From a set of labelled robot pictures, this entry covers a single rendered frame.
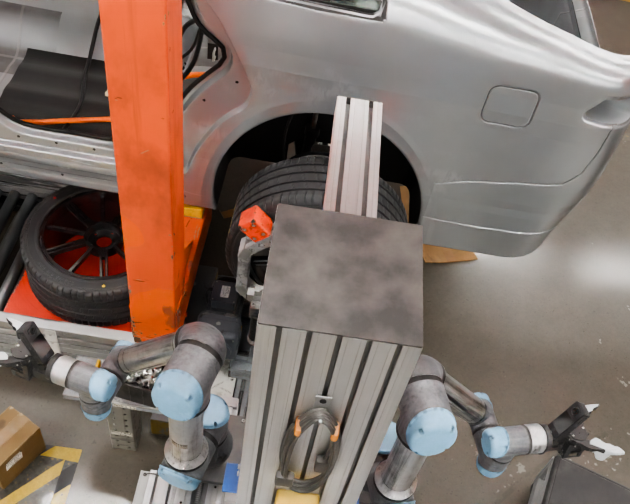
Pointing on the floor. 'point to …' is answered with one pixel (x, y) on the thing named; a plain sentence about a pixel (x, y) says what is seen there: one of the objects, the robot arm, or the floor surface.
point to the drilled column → (125, 428)
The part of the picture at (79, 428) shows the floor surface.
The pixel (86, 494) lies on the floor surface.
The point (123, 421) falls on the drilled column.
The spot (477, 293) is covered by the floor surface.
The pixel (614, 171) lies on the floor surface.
